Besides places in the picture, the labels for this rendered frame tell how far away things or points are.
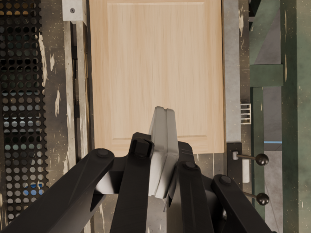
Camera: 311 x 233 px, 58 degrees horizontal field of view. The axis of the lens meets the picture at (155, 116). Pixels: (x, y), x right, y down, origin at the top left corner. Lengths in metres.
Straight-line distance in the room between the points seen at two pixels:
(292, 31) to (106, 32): 0.63
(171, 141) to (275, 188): 4.15
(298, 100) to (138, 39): 0.57
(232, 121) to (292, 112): 0.22
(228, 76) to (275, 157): 3.61
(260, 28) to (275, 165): 3.27
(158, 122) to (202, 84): 0.79
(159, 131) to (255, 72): 0.93
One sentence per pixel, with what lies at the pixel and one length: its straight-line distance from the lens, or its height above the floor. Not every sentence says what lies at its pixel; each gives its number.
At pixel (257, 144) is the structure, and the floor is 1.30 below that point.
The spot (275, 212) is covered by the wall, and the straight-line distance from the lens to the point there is 4.17.
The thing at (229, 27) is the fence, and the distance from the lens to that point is 1.00.
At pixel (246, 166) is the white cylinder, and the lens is 1.02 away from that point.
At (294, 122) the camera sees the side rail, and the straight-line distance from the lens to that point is 1.07.
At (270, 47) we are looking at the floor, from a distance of 2.67.
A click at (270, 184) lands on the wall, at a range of 4.29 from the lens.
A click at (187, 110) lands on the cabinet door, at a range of 0.96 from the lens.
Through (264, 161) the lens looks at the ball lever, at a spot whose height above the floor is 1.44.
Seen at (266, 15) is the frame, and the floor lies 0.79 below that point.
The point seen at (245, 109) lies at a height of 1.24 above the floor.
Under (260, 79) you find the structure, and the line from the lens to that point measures 1.09.
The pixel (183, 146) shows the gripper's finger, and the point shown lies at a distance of 0.18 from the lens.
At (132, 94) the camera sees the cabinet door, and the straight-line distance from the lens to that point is 0.94.
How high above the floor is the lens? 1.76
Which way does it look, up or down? 33 degrees down
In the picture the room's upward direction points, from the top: 176 degrees clockwise
